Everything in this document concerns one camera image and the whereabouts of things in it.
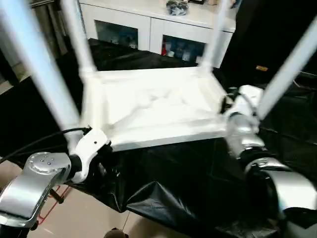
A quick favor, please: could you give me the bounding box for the grey metal tripod stand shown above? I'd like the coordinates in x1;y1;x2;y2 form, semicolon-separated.
32;0;72;58

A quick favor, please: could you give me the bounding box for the black plastic mat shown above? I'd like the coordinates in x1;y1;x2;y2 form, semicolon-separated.
0;38;317;238

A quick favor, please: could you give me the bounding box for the white sideboard cabinet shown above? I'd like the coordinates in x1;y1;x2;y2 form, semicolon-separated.
79;0;238;69

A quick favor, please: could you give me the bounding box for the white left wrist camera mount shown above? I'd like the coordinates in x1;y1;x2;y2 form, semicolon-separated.
71;127;111;181

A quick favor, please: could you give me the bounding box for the black speaker cabinet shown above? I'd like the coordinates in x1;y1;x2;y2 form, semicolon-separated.
220;0;298;75

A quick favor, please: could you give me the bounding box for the white plastic table top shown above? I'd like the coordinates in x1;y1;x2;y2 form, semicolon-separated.
66;66;263;153

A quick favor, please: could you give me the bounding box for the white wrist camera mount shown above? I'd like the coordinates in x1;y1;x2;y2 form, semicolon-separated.
232;85;264;117
71;127;111;181

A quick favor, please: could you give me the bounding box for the dark brown rounded object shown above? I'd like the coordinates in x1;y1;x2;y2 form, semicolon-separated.
105;228;128;238

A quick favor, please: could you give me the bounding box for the dark bag of small parts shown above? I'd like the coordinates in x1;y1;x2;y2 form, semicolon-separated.
165;0;190;17

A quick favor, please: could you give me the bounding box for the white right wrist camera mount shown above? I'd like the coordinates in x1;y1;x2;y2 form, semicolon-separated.
232;85;264;117

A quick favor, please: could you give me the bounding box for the black metal floor frame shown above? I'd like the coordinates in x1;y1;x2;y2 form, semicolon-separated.
49;184;65;205

